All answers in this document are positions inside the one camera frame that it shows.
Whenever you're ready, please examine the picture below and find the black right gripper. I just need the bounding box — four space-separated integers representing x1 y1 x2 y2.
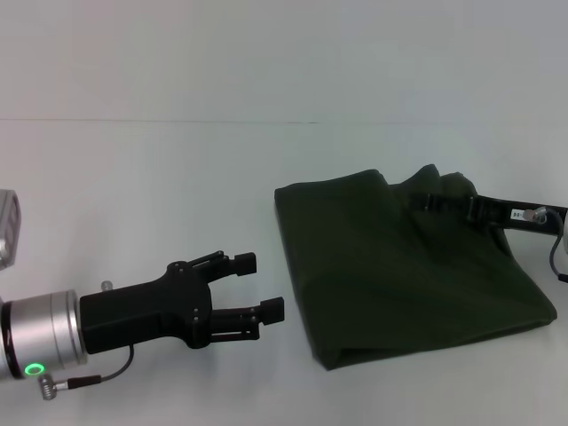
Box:
407 189 567 237

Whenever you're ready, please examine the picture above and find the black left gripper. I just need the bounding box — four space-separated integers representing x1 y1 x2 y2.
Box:
78 250 286 356

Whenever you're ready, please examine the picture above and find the dark green shirt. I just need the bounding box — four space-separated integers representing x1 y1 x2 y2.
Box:
273 163 558 373

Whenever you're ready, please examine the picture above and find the silver connector post right gripper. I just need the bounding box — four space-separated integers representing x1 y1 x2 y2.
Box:
523 207 561 224

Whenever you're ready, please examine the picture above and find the grey right arm cable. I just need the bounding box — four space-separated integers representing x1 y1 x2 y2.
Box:
548 215 568 285

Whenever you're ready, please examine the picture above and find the dark left arm cable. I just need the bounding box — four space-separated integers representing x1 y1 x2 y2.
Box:
39 343 137 401

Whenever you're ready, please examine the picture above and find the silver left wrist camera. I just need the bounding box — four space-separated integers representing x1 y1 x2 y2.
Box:
0 189 21 271

